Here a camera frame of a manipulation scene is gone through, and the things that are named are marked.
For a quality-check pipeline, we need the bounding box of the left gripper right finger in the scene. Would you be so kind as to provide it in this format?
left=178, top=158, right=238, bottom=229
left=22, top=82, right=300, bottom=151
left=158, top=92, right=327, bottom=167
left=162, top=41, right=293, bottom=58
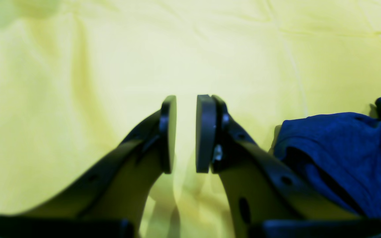
left=195, top=95, right=381, bottom=238

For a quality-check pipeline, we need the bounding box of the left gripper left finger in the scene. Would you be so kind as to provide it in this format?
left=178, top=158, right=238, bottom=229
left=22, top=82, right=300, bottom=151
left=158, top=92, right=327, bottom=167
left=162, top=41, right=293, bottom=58
left=0, top=96, right=177, bottom=238

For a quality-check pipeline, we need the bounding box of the navy blue long-sleeve shirt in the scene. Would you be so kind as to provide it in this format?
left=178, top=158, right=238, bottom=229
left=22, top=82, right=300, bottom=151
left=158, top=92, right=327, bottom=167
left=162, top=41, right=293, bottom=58
left=274, top=98, right=381, bottom=219

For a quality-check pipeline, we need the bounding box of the yellow table cloth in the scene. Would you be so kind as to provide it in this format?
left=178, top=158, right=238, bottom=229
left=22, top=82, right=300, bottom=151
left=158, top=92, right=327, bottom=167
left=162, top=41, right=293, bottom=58
left=0, top=0, right=381, bottom=238

